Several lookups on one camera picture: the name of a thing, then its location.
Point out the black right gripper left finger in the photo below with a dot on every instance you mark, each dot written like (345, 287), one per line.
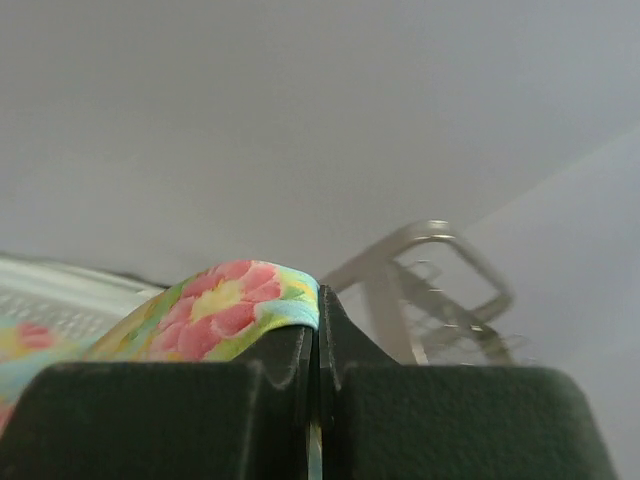
(242, 419)

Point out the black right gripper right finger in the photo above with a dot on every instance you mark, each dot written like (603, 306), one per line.
(384, 420)

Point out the pastel floral garment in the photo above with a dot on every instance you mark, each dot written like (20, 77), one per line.
(213, 316)

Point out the metal dish rack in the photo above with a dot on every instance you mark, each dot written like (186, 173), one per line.
(413, 320)

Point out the white plastic basket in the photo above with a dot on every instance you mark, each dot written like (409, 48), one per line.
(74, 302)

